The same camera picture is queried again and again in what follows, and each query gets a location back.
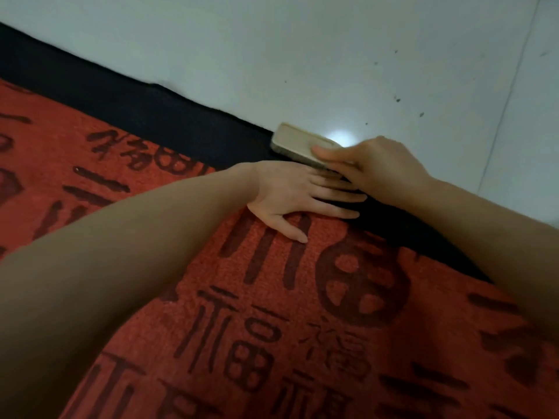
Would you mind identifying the person's right hand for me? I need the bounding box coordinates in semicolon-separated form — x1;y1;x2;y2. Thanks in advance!
312;135;434;211

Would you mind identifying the person's left hand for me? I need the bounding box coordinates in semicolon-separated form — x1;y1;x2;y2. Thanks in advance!
247;160;368;244

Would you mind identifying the beige handheld brush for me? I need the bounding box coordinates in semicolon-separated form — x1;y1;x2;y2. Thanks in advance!
270;122;351;171

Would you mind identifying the red patterned black-edged mat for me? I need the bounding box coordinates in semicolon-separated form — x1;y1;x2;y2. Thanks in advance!
0;22;559;419

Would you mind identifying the person's left forearm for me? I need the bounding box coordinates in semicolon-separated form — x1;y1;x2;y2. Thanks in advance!
0;163;259;419

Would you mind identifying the person's right forearm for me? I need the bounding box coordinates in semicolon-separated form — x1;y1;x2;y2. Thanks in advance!
405;178;559;346

